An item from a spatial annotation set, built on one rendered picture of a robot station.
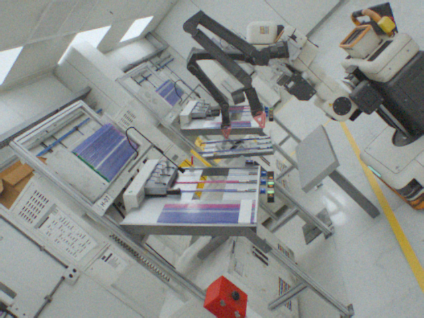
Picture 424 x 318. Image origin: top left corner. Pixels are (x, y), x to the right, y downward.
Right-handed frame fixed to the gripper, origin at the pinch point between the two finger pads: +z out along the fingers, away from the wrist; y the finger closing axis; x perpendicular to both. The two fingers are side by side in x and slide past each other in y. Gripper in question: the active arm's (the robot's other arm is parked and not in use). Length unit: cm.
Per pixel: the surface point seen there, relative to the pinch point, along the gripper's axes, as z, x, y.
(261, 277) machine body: 67, 18, 71
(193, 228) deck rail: 22, -15, 89
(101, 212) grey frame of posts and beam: 10, -61, 91
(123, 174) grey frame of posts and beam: 5, -59, 53
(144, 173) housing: 9, -51, 41
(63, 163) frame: -13, -83, 76
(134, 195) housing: 11, -49, 68
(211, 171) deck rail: 18.0, -10.8, 20.9
